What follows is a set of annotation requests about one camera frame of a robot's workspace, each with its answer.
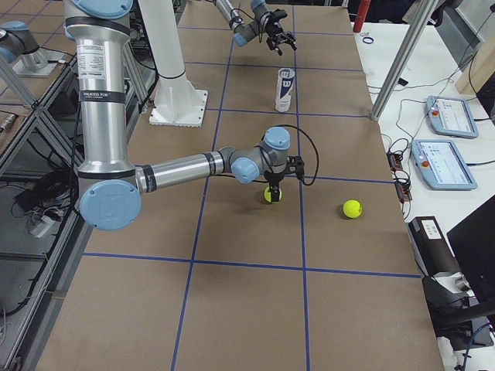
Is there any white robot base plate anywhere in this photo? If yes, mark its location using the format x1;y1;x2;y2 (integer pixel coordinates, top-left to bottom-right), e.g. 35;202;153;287
149;87;208;128

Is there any clear tennis ball can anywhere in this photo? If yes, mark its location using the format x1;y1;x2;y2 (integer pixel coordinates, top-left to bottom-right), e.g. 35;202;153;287
275;68;295;112

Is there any aluminium frame post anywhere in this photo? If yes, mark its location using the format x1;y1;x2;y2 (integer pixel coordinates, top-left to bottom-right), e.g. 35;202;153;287
370;0;439;121

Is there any near teach pendant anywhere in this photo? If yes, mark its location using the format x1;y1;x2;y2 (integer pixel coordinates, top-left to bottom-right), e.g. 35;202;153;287
411;139;477;191

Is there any red cylinder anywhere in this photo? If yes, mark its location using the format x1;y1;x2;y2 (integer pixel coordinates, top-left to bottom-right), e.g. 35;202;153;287
353;0;371;33

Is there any far teach pendant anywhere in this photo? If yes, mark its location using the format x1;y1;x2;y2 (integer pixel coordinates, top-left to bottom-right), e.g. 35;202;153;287
426;96;479;139

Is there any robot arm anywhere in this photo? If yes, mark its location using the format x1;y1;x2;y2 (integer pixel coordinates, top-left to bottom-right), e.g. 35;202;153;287
211;0;297;56
64;1;291;231

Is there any yellow tennis ball with logo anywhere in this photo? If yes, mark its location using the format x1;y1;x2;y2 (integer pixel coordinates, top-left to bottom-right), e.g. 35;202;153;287
343;199;363;219

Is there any black box with label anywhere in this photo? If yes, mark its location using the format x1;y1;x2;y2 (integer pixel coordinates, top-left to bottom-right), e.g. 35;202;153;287
408;216;461;277

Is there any teach pendant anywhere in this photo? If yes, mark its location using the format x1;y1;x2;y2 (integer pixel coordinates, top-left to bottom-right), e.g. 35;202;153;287
411;139;477;191
426;96;479;139

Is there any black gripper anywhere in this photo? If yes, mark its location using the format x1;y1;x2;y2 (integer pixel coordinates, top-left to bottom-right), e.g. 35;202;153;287
265;10;297;56
265;171;285;203

